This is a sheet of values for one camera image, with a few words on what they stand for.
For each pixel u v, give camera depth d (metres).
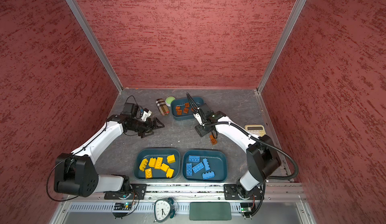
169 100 1.10
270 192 0.75
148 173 0.79
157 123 0.76
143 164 0.81
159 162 0.83
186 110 1.06
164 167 0.79
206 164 0.81
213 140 0.92
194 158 0.85
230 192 0.74
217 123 0.58
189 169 0.83
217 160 0.85
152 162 0.81
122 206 0.71
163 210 0.66
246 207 0.71
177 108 1.06
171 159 0.83
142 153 0.84
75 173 0.41
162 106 1.06
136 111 0.72
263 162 0.45
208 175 0.77
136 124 0.71
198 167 0.81
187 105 1.08
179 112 1.05
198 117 0.79
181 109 1.06
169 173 0.78
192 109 0.77
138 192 0.75
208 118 0.63
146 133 0.79
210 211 0.68
